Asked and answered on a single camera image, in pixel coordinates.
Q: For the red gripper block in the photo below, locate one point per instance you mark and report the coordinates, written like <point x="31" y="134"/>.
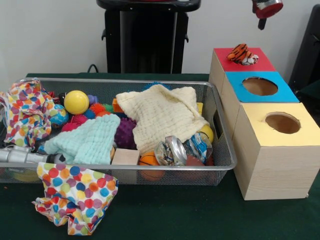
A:
<point x="268" y="10"/>

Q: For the orange striped plush tiger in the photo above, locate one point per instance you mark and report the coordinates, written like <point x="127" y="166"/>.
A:
<point x="241" y="55"/>

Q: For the cream waffle cloth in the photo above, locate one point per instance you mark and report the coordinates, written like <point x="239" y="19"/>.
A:
<point x="165" y="115"/>

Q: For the plain wooden block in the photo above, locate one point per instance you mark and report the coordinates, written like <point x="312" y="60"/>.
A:
<point x="125" y="157"/>

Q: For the mint green waffle cloth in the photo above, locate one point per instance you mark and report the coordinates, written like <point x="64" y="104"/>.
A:
<point x="85" y="142"/>

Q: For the colourful polka dot cloth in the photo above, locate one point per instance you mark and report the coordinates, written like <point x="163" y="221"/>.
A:
<point x="25" y="112"/>
<point x="77" y="197"/>

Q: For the wooden box with three holes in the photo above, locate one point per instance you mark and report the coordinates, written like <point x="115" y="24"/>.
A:
<point x="275" y="170"/>

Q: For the dark green tablecloth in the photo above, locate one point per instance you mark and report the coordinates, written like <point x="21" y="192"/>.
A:
<point x="312" y="92"/>
<point x="175" y="212"/>

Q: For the clear plastic packet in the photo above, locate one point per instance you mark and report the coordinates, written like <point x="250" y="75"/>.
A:
<point x="198" y="147"/>

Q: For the patterned crushed drink can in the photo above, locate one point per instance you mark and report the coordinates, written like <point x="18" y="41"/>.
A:
<point x="171" y="151"/>

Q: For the purple spiky rubber ball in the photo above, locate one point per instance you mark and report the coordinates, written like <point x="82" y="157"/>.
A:
<point x="126" y="135"/>

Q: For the small orange basketball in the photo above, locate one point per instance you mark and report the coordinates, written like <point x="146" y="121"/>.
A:
<point x="147" y="160"/>

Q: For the yellow tennis ball toy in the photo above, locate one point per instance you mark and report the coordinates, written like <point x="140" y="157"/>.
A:
<point x="76" y="100"/>

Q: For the blue patterned ball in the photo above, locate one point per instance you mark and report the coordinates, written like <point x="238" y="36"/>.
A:
<point x="59" y="115"/>

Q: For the silver toy robot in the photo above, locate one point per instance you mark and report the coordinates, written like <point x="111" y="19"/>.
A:
<point x="20" y="156"/>

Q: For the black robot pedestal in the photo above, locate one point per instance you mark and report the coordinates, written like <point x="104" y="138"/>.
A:
<point x="150" y="37"/>

